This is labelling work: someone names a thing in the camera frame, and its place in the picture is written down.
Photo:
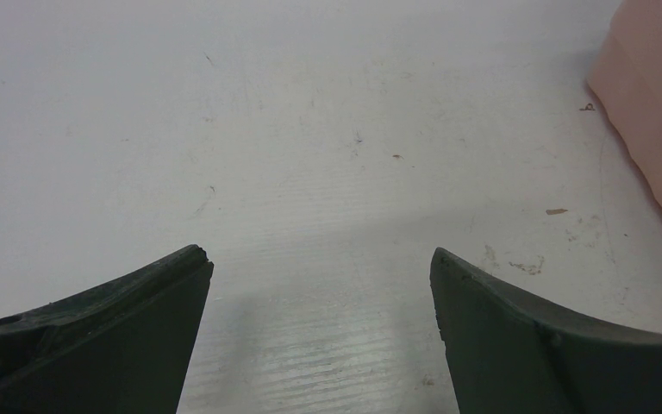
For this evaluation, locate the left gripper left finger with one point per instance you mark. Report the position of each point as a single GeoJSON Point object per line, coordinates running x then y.
{"type": "Point", "coordinates": [120, 347]}

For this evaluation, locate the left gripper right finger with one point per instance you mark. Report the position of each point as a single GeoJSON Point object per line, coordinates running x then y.
{"type": "Point", "coordinates": [510, 351]}

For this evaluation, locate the pink plastic bin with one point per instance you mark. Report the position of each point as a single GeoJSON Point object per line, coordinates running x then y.
{"type": "Point", "coordinates": [627, 79]}

